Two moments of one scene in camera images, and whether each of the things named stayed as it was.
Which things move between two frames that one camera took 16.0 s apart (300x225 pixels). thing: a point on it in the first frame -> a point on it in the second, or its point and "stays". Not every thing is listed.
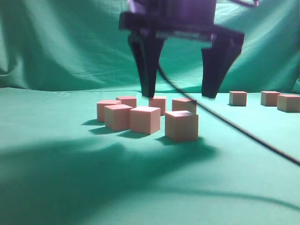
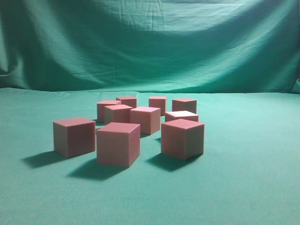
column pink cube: (101, 105) stays
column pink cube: (288, 103) -> (148, 117)
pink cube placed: (159, 102) stays
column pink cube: (128, 101) stays
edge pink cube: (184, 104) stays
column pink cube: (238, 98) -> (182, 139)
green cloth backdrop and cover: (59, 165) stays
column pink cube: (269, 98) -> (74, 137)
